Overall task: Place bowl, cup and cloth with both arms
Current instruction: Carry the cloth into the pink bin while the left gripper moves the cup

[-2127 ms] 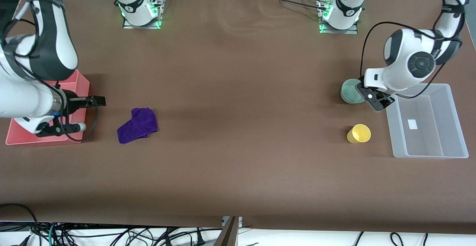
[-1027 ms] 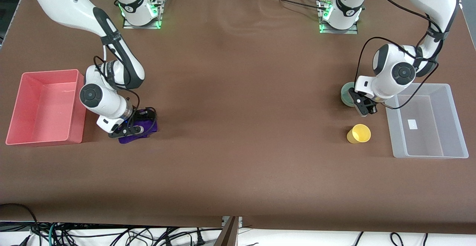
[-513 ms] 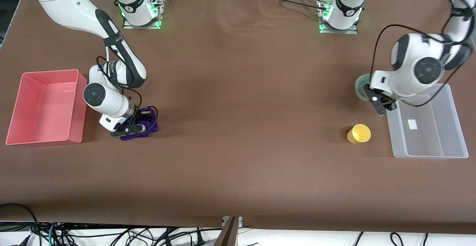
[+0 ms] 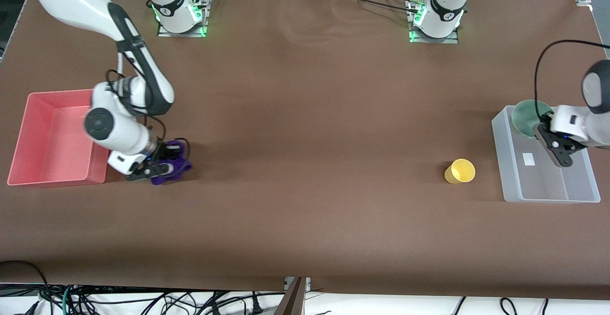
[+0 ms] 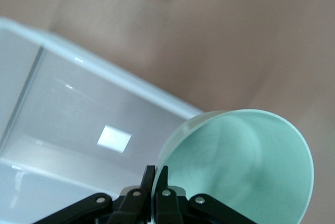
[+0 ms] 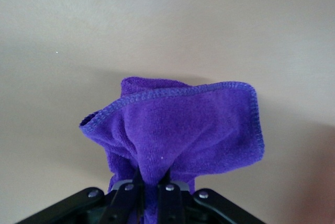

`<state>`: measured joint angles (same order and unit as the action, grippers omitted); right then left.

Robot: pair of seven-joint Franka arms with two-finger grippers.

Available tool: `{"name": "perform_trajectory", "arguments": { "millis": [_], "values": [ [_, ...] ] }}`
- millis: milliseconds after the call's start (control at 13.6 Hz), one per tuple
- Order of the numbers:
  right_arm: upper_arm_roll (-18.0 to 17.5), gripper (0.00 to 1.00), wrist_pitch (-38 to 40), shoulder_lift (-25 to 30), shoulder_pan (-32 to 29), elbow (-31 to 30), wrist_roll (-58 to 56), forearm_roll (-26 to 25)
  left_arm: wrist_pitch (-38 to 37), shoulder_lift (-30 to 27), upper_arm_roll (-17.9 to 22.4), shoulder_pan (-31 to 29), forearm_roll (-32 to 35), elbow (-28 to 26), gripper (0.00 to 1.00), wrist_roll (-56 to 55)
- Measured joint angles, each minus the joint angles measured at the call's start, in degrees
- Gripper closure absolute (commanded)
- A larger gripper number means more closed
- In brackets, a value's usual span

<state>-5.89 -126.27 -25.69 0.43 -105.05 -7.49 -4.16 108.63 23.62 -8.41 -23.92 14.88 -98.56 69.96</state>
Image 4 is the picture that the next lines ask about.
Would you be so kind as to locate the small white paper label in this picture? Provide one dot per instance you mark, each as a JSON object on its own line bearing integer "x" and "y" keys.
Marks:
{"x": 528, "y": 159}

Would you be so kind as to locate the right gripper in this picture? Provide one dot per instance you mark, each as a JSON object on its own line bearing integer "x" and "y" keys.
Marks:
{"x": 167, "y": 152}

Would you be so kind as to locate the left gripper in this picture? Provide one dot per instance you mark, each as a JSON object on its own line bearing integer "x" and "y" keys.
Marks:
{"x": 543, "y": 120}

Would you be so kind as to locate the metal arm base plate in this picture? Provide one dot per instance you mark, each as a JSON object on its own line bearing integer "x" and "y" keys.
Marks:
{"x": 452, "y": 40}
{"x": 200, "y": 31}

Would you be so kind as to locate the black power plug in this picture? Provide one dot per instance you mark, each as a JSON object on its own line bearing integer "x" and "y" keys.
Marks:
{"x": 256, "y": 305}

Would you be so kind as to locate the yellow plastic cup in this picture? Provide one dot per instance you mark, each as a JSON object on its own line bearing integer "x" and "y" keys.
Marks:
{"x": 460, "y": 171}

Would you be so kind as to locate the purple cloth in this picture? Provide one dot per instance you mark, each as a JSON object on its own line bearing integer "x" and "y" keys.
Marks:
{"x": 180, "y": 168}

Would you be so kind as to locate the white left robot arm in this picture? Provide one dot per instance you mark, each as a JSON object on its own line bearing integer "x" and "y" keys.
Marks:
{"x": 448, "y": 0}

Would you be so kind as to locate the dark wooden table leg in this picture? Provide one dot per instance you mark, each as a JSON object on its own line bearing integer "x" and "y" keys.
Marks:
{"x": 291, "y": 300}

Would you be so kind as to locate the pink plastic bin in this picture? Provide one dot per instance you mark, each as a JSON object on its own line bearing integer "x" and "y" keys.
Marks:
{"x": 52, "y": 138}

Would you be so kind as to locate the translucent white plastic bin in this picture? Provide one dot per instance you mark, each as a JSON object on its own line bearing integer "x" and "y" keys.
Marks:
{"x": 548, "y": 186}

